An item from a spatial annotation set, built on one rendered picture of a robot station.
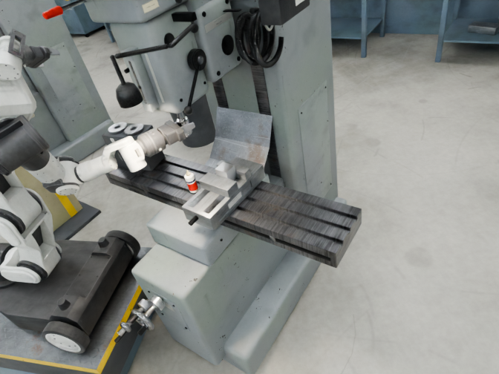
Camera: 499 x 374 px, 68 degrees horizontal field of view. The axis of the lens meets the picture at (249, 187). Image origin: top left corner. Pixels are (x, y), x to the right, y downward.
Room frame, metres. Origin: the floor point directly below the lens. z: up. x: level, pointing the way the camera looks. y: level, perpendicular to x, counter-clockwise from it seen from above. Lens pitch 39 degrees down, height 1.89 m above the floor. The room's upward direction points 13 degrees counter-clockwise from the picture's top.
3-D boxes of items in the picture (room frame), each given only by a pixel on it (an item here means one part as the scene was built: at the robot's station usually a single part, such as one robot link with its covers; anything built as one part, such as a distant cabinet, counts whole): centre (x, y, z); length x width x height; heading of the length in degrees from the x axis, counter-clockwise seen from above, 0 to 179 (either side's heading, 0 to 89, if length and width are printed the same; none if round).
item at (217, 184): (1.16, 0.12, 0.99); 0.15 x 0.06 x 0.04; 46
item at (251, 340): (1.49, 0.02, 0.10); 1.20 x 0.60 x 0.20; 138
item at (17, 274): (1.33, 1.10, 0.68); 0.21 x 0.20 x 0.13; 69
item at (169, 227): (1.30, 0.19, 0.76); 0.50 x 0.35 x 0.12; 138
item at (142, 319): (0.93, 0.53, 0.60); 0.16 x 0.12 x 0.12; 138
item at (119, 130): (1.61, 0.50, 1.00); 0.22 x 0.12 x 0.20; 58
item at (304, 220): (1.27, 0.16, 0.86); 1.24 x 0.23 x 0.08; 48
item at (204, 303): (1.28, 0.21, 0.40); 0.81 x 0.32 x 0.60; 138
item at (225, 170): (1.20, 0.08, 1.01); 0.06 x 0.05 x 0.06; 46
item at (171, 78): (1.30, 0.19, 1.47); 0.21 x 0.19 x 0.32; 48
